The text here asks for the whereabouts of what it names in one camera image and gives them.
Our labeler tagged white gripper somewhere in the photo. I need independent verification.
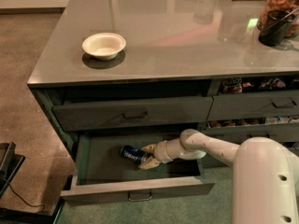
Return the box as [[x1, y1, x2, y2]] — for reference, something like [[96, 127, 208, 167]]
[[138, 141, 173, 170]]

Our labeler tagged blue pepsi can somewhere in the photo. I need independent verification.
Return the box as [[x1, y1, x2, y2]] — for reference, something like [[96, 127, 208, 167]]
[[120, 146, 149, 165]]

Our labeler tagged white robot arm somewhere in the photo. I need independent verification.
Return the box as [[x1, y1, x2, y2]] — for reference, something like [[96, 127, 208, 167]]
[[140, 129, 299, 224]]

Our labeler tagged open grey middle drawer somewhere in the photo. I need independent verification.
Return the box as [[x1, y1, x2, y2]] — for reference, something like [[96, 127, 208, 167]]
[[61, 128, 214, 203]]

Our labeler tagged grey bottom right drawer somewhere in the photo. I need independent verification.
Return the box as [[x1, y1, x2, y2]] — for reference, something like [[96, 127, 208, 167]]
[[201, 146, 299, 168]]

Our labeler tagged grey top left drawer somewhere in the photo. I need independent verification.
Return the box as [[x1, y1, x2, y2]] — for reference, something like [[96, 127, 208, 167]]
[[52, 96, 212, 132]]

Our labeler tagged grey top right drawer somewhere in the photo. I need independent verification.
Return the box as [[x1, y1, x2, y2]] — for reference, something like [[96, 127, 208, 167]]
[[207, 91, 299, 120]]

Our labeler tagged snack bag in drawer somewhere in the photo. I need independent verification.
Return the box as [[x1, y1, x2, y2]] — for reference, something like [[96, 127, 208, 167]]
[[221, 77, 242, 93]]

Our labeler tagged grey middle right drawer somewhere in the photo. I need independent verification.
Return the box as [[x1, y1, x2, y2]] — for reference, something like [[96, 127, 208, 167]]
[[202, 123, 299, 147]]

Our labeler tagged grey cabinet with counter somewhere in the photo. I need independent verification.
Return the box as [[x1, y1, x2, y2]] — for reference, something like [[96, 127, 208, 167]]
[[26, 0, 299, 169]]

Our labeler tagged white ceramic bowl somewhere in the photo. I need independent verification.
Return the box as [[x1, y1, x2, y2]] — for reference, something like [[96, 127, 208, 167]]
[[82, 33, 126, 61]]

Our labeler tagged black floor stand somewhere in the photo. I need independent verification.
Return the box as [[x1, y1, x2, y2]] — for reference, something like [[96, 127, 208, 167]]
[[0, 142, 25, 199]]

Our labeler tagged black cup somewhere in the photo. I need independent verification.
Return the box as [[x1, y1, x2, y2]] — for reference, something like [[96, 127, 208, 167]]
[[259, 9, 295, 47]]

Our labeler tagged glass jar of snacks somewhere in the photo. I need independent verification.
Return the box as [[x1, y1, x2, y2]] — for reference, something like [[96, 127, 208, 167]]
[[257, 0, 299, 30]]

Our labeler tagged black cable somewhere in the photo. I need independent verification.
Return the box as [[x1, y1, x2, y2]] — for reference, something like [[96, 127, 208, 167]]
[[0, 175, 47, 224]]

